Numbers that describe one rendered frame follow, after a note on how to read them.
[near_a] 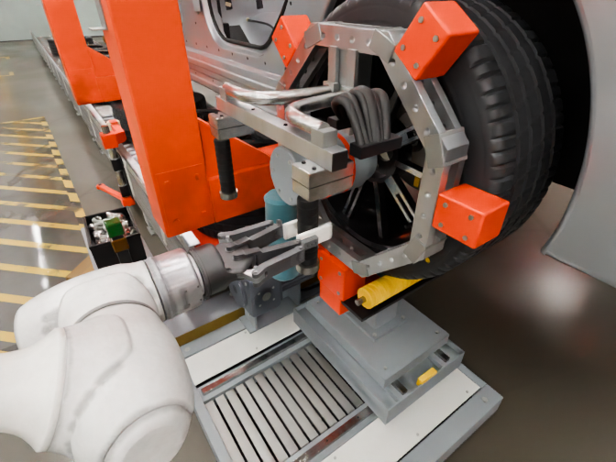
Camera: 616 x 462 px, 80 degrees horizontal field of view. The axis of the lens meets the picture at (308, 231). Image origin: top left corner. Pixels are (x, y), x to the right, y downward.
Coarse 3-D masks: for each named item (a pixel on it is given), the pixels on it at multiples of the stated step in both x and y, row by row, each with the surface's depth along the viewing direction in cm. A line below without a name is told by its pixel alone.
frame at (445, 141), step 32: (320, 32) 75; (352, 32) 68; (384, 32) 62; (288, 64) 88; (320, 64) 86; (384, 64) 64; (416, 96) 61; (416, 128) 63; (448, 128) 62; (448, 160) 61; (320, 224) 104; (416, 224) 70; (352, 256) 92; (384, 256) 81; (416, 256) 72
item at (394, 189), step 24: (408, 144) 80; (384, 168) 93; (408, 168) 81; (360, 192) 97; (384, 192) 116; (408, 192) 85; (336, 216) 107; (360, 216) 107; (384, 216) 94; (408, 216) 86; (360, 240) 101; (384, 240) 96; (408, 240) 91
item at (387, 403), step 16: (304, 304) 142; (304, 320) 134; (320, 336) 128; (336, 352) 125; (448, 352) 125; (464, 352) 122; (336, 368) 124; (352, 368) 119; (416, 368) 119; (432, 368) 115; (448, 368) 120; (352, 384) 119; (368, 384) 115; (400, 384) 111; (416, 384) 115; (432, 384) 118; (368, 400) 113; (384, 400) 110; (400, 400) 108; (416, 400) 116; (384, 416) 108
